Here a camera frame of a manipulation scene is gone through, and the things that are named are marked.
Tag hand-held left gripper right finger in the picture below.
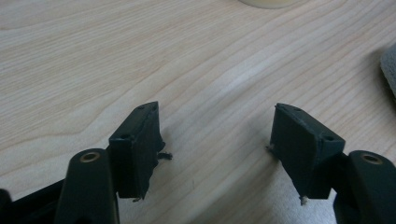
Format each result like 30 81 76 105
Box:
266 103 347 206

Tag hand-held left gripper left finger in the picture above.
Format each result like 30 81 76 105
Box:
107 101 173 203

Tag grey cloth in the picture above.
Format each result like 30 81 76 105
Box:
379 43 396 100

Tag cream round container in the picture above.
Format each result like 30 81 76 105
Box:
238 0 301 9

